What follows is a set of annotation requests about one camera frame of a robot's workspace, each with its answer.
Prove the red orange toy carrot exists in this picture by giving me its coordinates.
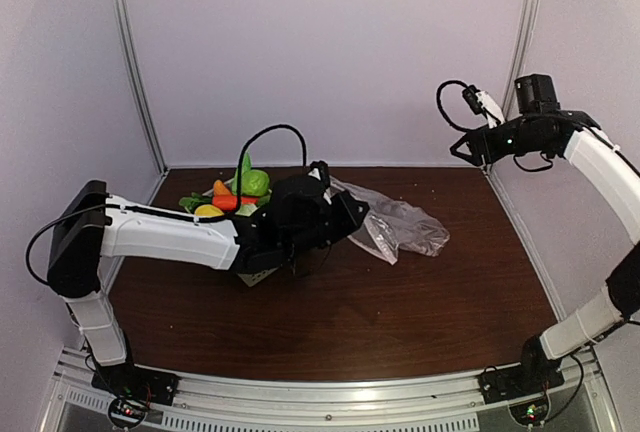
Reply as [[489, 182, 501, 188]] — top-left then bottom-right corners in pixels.
[[212, 195, 258, 212]]

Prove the dark green leafy toy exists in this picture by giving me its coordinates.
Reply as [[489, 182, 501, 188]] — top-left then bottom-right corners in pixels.
[[178, 193, 213, 214]]

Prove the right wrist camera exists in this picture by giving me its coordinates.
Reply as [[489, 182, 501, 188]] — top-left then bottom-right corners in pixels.
[[462, 85, 506, 128]]

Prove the left aluminium frame post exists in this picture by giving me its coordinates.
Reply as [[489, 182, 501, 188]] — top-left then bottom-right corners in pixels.
[[113, 0, 169, 174]]

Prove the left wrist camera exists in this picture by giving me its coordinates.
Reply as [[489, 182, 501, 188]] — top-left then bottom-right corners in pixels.
[[308, 160, 331, 189]]

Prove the aluminium frame post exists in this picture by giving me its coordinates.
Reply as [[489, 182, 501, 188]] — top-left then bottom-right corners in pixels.
[[113, 0, 169, 174], [501, 0, 540, 118]]

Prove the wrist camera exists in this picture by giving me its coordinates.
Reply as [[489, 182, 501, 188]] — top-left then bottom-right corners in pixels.
[[308, 160, 331, 189], [462, 85, 506, 128]]

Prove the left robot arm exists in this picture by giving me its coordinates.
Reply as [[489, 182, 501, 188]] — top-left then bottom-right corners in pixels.
[[41, 168, 369, 396]]

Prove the green perforated plastic basket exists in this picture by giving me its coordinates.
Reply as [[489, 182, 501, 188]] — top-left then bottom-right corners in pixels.
[[184, 177, 281, 288]]

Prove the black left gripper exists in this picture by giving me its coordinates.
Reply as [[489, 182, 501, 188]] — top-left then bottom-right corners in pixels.
[[283, 189, 369, 260]]

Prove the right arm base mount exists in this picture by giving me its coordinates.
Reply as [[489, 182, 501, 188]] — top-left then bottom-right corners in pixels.
[[477, 336, 565, 404]]

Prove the left round circuit board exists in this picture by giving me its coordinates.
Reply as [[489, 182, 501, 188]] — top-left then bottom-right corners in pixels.
[[107, 398, 148, 429]]

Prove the orange toy pepper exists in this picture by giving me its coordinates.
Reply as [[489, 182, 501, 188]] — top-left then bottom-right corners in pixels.
[[212, 180, 232, 197]]

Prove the green toy lime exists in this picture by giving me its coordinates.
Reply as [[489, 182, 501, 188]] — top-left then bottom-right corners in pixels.
[[241, 169, 270, 197]]

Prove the right round circuit board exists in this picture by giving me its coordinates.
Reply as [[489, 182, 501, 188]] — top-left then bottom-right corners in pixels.
[[509, 399, 550, 428]]

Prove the clear zip top bag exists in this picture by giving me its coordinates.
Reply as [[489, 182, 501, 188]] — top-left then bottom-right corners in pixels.
[[331, 177, 450, 265]]

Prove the black camera cable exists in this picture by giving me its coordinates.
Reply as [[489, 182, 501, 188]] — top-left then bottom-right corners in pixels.
[[234, 124, 309, 206], [435, 80, 489, 134]]

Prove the right aluminium frame post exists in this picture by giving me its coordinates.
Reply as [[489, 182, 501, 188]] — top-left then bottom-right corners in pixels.
[[501, 0, 540, 118]]

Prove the left black camera cable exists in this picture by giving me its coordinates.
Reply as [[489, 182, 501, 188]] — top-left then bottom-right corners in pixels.
[[234, 124, 309, 206]]

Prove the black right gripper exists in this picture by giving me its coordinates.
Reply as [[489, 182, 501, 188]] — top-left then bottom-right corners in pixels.
[[449, 119, 548, 168]]

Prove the white toy cauliflower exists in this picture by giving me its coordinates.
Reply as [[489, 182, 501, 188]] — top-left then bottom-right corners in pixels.
[[235, 204, 258, 217]]

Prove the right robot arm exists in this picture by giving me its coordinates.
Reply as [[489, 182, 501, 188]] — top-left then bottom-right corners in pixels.
[[450, 74, 639, 394]]

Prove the round circuit board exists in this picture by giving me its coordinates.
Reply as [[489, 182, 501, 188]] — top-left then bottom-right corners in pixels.
[[509, 399, 550, 428], [107, 398, 148, 429]]

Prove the front aluminium rail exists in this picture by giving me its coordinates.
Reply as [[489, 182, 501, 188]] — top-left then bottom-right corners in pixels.
[[49, 364, 616, 432]]

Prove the right black camera cable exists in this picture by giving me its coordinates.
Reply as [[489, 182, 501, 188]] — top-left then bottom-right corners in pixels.
[[435, 80, 489, 134]]

